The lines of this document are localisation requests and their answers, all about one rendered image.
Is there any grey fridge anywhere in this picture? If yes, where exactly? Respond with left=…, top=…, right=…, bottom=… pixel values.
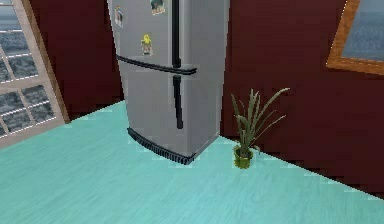
left=106, top=0, right=231, bottom=166

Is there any green potted house plant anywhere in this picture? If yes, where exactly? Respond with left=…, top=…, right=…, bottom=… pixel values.
left=230, top=87, right=291, bottom=170

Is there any yellow fridge magnet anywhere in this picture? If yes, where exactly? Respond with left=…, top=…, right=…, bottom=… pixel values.
left=140, top=33, right=154, bottom=56

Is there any dark fridge magnet photo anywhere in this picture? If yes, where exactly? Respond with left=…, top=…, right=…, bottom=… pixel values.
left=149, top=0, right=166, bottom=16

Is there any pale fridge magnet photo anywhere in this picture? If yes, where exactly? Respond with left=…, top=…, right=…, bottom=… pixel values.
left=114, top=5, right=124, bottom=28

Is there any wooden framed window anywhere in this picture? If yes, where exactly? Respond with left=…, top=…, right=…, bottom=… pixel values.
left=0, top=0, right=71, bottom=149

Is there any wooden framed picture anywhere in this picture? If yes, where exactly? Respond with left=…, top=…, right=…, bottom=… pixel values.
left=325, top=0, right=384, bottom=76

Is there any black fridge handle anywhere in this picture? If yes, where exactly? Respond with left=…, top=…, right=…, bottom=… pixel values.
left=171, top=0, right=182, bottom=69
left=172, top=75, right=184, bottom=130

